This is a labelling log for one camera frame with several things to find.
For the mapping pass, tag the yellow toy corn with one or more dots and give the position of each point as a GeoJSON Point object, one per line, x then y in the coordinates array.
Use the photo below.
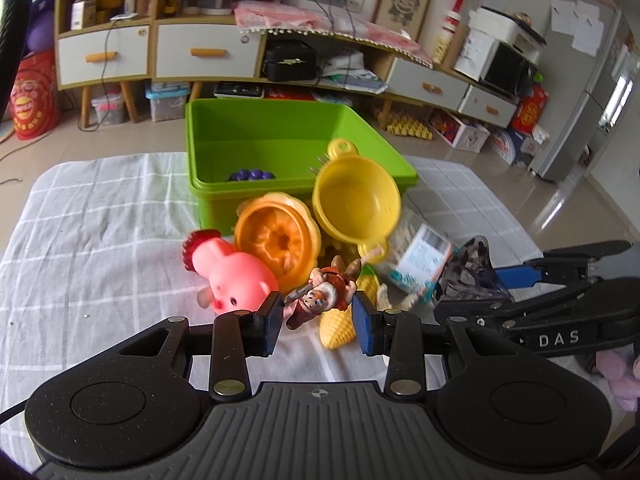
{"type": "Point", "coordinates": [337, 331]}

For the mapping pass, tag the purple soft object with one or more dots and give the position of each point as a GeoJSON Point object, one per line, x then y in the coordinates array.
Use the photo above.
{"type": "Point", "coordinates": [42, 25]}

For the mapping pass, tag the pink lace-trimmed cloth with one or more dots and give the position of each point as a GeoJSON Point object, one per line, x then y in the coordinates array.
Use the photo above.
{"type": "Point", "coordinates": [280, 17]}

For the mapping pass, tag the brown-haired toy figurine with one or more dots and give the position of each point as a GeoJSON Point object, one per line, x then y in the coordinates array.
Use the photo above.
{"type": "Point", "coordinates": [330, 292]}

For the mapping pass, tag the low wooden drawer stand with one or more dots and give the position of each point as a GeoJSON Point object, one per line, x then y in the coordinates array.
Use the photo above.
{"type": "Point", "coordinates": [430, 85]}

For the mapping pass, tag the orange pumpkin-shaped toy mold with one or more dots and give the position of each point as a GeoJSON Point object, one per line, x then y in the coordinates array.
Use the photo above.
{"type": "Point", "coordinates": [260, 230]}

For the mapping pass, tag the red cardboard box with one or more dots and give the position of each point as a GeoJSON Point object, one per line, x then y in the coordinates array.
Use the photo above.
{"type": "Point", "coordinates": [290, 93]}

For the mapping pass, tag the pink plush toy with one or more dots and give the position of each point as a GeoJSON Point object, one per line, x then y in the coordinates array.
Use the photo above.
{"type": "Point", "coordinates": [620, 380]}

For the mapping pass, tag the white appliance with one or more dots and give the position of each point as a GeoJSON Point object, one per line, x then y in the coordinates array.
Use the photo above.
{"type": "Point", "coordinates": [500, 22]}

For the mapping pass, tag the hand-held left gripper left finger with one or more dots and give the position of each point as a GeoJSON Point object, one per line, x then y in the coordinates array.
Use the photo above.
{"type": "Point", "coordinates": [270, 322]}

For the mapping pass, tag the green plastic bin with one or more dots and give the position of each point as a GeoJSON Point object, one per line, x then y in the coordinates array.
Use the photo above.
{"type": "Point", "coordinates": [280, 130]}

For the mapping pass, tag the purple toy grapes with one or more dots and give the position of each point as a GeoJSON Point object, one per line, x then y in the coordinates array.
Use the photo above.
{"type": "Point", "coordinates": [250, 175]}

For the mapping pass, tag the yellow toy pot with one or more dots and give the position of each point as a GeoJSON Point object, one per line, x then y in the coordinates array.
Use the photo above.
{"type": "Point", "coordinates": [355, 200]}

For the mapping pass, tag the checked tablecloth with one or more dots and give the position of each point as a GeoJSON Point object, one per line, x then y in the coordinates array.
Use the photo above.
{"type": "Point", "coordinates": [100, 235]}

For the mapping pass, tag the framed cartoon picture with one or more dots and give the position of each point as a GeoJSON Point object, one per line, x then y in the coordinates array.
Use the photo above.
{"type": "Point", "coordinates": [402, 2]}

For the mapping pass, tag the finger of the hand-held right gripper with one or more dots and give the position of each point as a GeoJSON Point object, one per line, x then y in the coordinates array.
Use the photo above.
{"type": "Point", "coordinates": [540, 305]}
{"type": "Point", "coordinates": [517, 276]}

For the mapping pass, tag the tall printed tube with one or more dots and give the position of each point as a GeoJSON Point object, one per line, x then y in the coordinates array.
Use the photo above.
{"type": "Point", "coordinates": [442, 42]}

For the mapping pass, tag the black microwave oven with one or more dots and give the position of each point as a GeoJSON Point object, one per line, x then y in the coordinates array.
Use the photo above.
{"type": "Point", "coordinates": [507, 70]}

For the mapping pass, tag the small cardboard box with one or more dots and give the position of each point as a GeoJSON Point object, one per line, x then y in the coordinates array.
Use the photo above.
{"type": "Point", "coordinates": [82, 10]}

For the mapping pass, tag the yellow container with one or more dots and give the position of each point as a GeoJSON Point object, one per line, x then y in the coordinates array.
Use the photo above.
{"type": "Point", "coordinates": [110, 7]}

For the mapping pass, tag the clear box pink lid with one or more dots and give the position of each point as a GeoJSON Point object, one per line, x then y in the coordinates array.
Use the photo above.
{"type": "Point", "coordinates": [107, 107]}

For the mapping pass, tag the black electronic device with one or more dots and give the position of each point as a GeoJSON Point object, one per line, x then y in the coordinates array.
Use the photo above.
{"type": "Point", "coordinates": [239, 90]}

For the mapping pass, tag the tall wooden drawer cabinet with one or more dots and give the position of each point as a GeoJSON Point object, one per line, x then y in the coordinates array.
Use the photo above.
{"type": "Point", "coordinates": [200, 52]}

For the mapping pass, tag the silver refrigerator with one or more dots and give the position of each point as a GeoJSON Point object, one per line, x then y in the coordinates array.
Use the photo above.
{"type": "Point", "coordinates": [575, 110]}

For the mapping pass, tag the folded fabric stack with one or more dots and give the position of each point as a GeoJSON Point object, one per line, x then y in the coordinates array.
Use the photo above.
{"type": "Point", "coordinates": [350, 72]}

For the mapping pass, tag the pink pig toy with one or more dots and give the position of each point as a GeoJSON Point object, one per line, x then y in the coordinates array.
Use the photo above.
{"type": "Point", "coordinates": [235, 275]}

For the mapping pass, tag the white blue printed box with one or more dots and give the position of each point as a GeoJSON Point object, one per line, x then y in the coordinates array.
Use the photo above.
{"type": "Point", "coordinates": [517, 145]}

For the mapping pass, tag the red printed box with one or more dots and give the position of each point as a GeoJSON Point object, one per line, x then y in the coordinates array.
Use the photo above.
{"type": "Point", "coordinates": [527, 112]}

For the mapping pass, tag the yellow egg tray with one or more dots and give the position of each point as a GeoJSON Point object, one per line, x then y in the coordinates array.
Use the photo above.
{"type": "Point", "coordinates": [410, 127]}

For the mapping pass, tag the clear box blue lid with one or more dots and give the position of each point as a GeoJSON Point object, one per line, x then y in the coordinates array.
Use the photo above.
{"type": "Point", "coordinates": [167, 102]}

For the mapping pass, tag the clear cotton swab jar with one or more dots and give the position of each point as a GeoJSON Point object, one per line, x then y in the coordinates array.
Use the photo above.
{"type": "Point", "coordinates": [420, 255]}

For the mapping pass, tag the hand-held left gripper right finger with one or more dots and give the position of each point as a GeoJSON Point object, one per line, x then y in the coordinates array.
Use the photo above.
{"type": "Point", "coordinates": [362, 327]}

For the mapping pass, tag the black bag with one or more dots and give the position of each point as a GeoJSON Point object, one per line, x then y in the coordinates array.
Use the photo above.
{"type": "Point", "coordinates": [290, 62]}

